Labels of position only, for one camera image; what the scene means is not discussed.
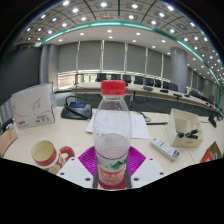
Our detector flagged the white desk organizer box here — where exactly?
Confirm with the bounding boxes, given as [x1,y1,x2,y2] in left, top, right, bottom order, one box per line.
[165,107,204,149]

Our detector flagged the small long white box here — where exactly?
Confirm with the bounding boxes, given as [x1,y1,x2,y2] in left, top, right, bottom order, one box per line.
[150,136,182,163]

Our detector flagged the black pen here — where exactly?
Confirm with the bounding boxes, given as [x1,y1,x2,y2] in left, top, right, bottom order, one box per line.
[145,121,169,127]

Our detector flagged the row of black office chairs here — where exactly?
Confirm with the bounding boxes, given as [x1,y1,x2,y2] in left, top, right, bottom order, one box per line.
[95,72,201,98]

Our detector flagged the open brown cardboard box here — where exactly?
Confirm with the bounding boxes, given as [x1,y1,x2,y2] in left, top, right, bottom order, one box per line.
[199,141,223,164]

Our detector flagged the long curved conference desk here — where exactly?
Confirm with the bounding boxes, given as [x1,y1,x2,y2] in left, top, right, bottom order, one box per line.
[71,81,224,114]

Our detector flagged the clear red-capped water bottle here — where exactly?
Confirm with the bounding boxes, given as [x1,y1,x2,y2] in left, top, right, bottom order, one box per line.
[92,79,133,191]

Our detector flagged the white printed paper sheet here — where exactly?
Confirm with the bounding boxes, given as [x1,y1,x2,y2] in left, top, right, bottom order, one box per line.
[85,111,152,140]

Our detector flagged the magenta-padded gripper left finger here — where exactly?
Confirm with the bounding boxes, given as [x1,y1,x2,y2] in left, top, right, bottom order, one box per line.
[56,145,98,190]

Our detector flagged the brown cardboard sheet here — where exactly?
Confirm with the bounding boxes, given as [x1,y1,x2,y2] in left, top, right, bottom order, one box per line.
[0,124,19,158]

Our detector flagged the white copy paper box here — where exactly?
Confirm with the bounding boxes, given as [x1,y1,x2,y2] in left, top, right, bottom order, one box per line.
[9,82,57,130]

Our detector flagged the black desk phone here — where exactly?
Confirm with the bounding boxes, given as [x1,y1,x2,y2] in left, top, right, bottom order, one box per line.
[60,95,93,120]

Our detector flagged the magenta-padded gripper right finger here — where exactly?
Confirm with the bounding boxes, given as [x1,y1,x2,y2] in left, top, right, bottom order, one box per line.
[126,145,167,190]

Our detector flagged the black binder clip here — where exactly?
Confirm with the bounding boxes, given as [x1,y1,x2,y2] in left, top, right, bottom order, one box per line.
[176,129,200,140]

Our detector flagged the red and cream mug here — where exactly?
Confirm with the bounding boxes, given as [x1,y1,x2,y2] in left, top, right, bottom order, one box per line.
[30,139,76,175]

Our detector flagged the round ceiling lights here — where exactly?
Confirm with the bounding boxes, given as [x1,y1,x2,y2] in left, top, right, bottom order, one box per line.
[19,0,224,81]

